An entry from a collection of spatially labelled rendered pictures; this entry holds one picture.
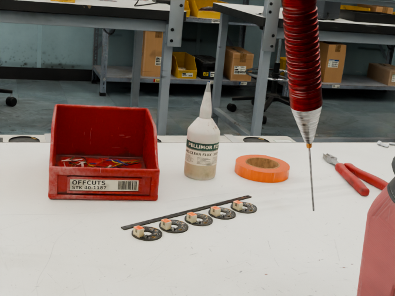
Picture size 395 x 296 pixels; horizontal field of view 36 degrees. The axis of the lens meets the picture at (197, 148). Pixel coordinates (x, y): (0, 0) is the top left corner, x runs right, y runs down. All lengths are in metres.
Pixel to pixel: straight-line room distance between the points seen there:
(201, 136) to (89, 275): 0.23
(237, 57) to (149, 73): 0.66
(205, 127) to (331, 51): 4.31
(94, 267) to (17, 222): 0.10
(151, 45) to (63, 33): 0.71
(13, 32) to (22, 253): 4.23
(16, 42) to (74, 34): 0.42
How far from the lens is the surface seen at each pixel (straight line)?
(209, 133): 0.61
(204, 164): 0.62
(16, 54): 4.70
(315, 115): 0.21
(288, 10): 0.19
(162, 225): 0.51
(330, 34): 2.98
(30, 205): 0.55
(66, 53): 4.71
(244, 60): 4.55
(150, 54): 4.37
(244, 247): 0.50
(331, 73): 4.95
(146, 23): 2.65
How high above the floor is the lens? 0.97
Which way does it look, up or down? 17 degrees down
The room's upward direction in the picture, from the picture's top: 6 degrees clockwise
